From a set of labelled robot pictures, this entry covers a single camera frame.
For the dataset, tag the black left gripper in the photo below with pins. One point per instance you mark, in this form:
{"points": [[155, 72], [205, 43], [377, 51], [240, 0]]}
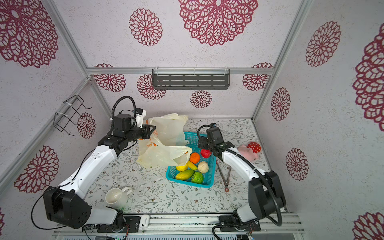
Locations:
{"points": [[148, 133]]}

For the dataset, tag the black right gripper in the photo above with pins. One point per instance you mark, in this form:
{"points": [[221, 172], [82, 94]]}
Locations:
{"points": [[202, 142]]}

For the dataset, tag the orange fruit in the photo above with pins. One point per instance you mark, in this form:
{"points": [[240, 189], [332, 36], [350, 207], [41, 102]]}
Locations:
{"points": [[195, 158]]}

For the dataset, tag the yellow orange-print plastic bag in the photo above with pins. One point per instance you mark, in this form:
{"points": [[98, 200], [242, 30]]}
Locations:
{"points": [[167, 146]]}

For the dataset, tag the yellow banana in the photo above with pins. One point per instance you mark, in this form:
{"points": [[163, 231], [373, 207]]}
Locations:
{"points": [[192, 166]]}

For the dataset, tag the green guava fruit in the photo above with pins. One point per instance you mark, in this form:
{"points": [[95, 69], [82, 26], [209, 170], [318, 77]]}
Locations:
{"points": [[197, 178]]}

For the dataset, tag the yellow lemon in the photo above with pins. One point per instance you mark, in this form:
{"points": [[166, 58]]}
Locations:
{"points": [[182, 168]]}

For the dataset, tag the yellow green mango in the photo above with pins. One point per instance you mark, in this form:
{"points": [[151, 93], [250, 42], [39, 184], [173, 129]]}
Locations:
{"points": [[185, 175]]}

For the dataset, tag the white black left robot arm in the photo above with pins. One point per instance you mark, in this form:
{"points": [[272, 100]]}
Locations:
{"points": [[65, 204]]}

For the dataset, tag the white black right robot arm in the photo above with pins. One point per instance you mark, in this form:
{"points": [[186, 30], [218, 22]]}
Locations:
{"points": [[265, 193]]}

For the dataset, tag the teal plastic basket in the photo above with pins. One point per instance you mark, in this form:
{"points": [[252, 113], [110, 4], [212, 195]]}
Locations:
{"points": [[192, 142]]}

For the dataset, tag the pink plush mushroom toy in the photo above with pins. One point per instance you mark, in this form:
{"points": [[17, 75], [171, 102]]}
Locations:
{"points": [[251, 152]]}

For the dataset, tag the metal tongs red tip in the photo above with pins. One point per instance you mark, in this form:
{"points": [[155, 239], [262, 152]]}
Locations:
{"points": [[226, 178]]}

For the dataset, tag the white ceramic mug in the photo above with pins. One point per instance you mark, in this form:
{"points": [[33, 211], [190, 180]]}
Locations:
{"points": [[117, 198]]}

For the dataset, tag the grey wall shelf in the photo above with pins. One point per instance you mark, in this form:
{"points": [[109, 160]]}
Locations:
{"points": [[191, 80]]}

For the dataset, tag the black wire wall rack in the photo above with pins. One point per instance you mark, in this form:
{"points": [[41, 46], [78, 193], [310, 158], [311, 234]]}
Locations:
{"points": [[63, 119]]}

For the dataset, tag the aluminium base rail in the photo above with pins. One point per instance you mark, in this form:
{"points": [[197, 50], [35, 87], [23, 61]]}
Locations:
{"points": [[189, 227]]}

